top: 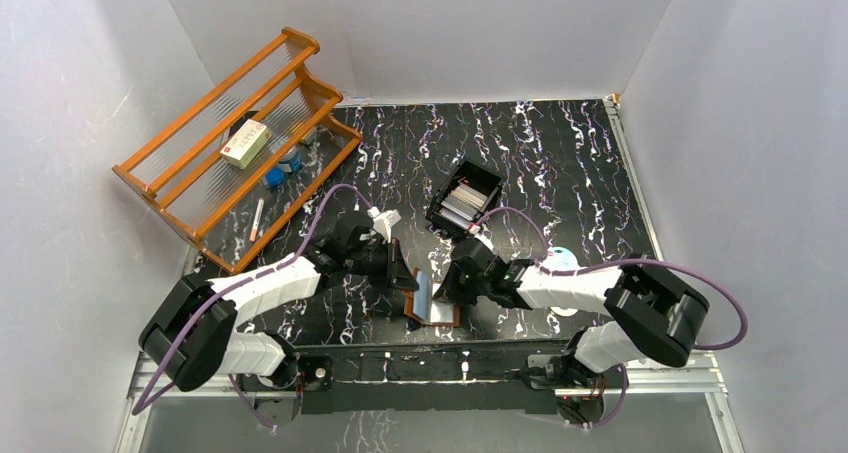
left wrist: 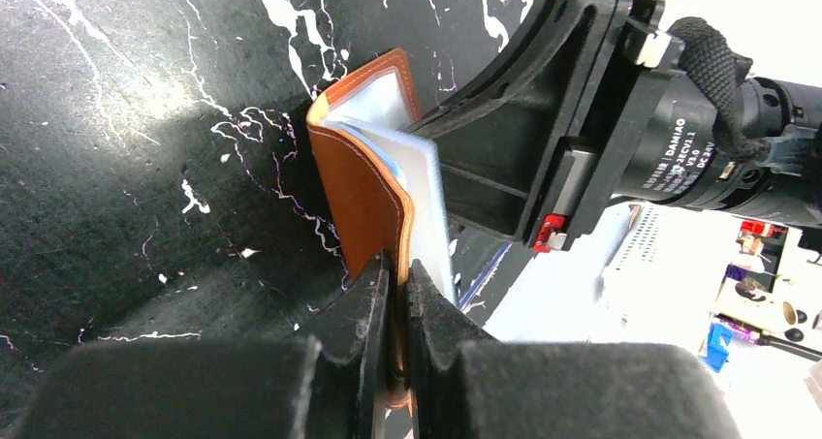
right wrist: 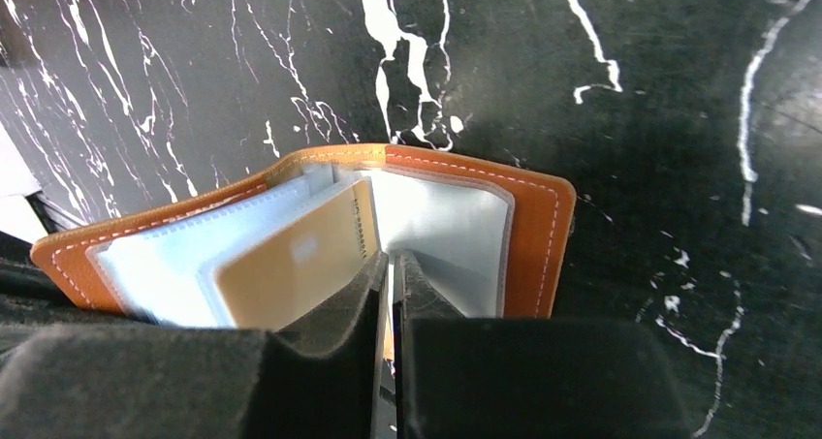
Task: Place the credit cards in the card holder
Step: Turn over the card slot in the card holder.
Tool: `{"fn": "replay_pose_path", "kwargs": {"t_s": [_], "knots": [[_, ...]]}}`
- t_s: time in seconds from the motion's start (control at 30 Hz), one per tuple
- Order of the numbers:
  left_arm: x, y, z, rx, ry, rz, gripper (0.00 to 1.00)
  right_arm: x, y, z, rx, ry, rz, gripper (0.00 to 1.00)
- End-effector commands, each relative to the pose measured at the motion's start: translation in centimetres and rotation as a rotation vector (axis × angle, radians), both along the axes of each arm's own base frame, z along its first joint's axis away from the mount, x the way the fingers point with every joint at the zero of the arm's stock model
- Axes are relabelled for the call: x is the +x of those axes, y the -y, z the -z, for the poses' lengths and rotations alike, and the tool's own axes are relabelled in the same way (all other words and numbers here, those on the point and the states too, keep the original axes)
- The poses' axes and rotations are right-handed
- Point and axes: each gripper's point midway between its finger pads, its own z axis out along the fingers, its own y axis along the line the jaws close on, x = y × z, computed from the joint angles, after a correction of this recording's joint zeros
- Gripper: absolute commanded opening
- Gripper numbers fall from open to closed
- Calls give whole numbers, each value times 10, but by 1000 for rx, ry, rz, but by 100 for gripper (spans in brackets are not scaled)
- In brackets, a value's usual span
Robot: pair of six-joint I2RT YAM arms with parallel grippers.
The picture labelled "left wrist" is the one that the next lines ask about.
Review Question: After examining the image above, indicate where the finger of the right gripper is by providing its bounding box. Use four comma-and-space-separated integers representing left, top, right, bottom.
411, 0, 633, 242

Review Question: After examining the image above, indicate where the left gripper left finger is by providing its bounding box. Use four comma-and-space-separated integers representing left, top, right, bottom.
13, 252, 391, 438

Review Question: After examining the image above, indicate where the brown leather card holder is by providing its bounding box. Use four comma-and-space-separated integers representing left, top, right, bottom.
305, 48, 457, 409

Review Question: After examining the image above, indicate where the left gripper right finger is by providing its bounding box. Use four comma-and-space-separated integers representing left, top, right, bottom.
405, 262, 740, 438

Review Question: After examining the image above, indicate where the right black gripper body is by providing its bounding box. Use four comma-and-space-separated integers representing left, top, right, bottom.
534, 16, 821, 250

